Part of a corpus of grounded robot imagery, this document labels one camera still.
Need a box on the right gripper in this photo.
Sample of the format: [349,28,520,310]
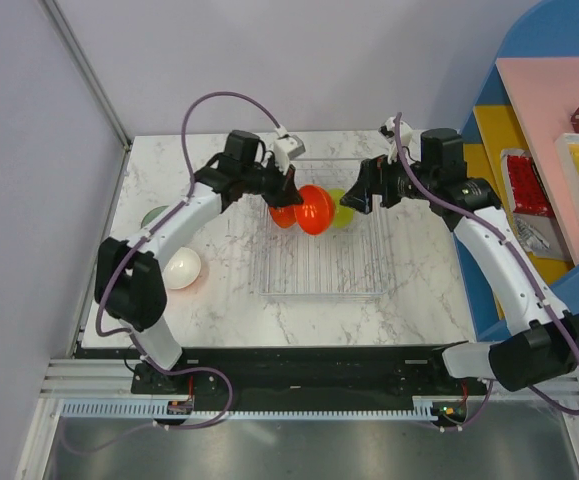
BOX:
[339,147,437,215]

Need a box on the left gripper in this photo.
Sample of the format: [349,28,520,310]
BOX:
[244,157,305,213]

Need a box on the orange bowl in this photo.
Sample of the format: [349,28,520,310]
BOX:
[268,206,297,229]
[294,184,335,236]

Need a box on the lime green bowl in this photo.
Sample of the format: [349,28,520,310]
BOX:
[328,188,354,228]

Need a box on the orange bowl front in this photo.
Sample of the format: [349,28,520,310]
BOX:
[294,184,335,236]

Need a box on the white wire dish rack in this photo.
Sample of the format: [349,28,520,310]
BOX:
[249,155,389,304]

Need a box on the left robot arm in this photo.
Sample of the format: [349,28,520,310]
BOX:
[94,129,305,393]

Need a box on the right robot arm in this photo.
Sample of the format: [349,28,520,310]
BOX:
[341,118,579,394]

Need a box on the white bowl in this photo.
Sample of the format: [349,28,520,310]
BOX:
[162,247,202,290]

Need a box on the pale green ceramic bowl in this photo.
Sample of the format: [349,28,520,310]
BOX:
[140,205,167,228]

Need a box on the yellow shelf board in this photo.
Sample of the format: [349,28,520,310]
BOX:
[464,105,573,284]

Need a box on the red snack packet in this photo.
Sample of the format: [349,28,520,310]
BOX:
[500,149,555,218]

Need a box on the silver foil packet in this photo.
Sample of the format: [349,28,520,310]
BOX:
[512,213,571,261]

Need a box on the blue shelf unit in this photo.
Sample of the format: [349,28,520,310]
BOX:
[456,0,579,344]

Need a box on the pink shelf board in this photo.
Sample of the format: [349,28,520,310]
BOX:
[496,57,579,264]

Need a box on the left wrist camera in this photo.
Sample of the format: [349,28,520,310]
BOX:
[272,130,306,174]

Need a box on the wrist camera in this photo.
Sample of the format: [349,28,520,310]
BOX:
[378,113,413,163]
[272,130,306,174]

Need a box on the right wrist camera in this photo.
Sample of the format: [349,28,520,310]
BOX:
[378,113,413,163]

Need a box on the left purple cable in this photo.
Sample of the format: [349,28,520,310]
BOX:
[58,91,290,454]

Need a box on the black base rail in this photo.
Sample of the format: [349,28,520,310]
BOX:
[131,345,486,410]

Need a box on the white cable duct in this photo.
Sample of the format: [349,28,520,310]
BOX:
[60,398,440,422]

